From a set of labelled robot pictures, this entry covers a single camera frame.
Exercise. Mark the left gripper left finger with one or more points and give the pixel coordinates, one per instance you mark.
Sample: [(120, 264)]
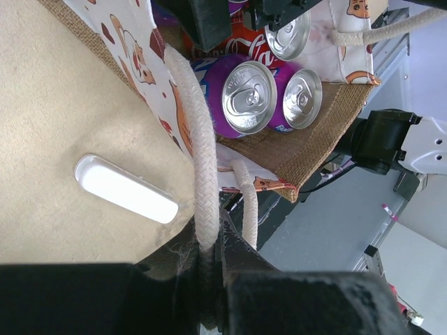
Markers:
[(157, 295)]

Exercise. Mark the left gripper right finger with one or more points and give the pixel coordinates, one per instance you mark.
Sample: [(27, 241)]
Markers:
[(257, 298)]

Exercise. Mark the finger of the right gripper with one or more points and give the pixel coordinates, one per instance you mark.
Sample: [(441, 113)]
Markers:
[(206, 23), (275, 14)]

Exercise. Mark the canvas bag with cat print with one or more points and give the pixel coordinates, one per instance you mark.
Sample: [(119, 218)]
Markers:
[(155, 64)]

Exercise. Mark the red cola can front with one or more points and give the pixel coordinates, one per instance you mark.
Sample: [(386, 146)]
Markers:
[(236, 10)]

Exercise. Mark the red cola can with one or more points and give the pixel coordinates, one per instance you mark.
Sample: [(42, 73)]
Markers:
[(236, 10), (271, 48)]

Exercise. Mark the red cola can back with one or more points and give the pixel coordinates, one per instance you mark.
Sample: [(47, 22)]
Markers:
[(271, 48)]

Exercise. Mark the purple soda can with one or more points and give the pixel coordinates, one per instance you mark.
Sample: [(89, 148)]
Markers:
[(241, 93), (299, 98)]

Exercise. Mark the white oblong plastic case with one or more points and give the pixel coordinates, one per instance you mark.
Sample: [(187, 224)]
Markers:
[(124, 189)]

